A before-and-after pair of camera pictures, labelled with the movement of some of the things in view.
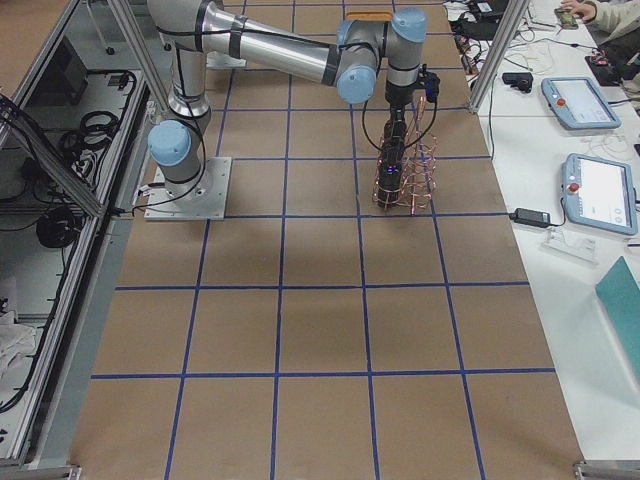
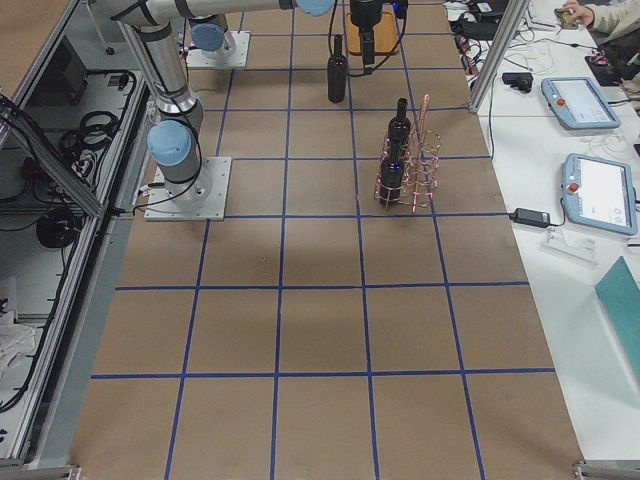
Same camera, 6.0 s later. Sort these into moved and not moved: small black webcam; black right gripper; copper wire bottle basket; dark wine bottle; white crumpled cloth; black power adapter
Moved: dark wine bottle; black right gripper
Not moved: white crumpled cloth; small black webcam; copper wire bottle basket; black power adapter
